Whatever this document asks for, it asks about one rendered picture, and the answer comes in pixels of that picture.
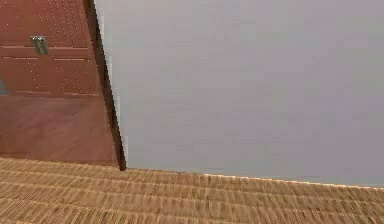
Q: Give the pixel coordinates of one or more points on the red-brown wooden door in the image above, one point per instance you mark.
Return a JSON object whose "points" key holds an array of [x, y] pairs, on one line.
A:
{"points": [[60, 116]]}

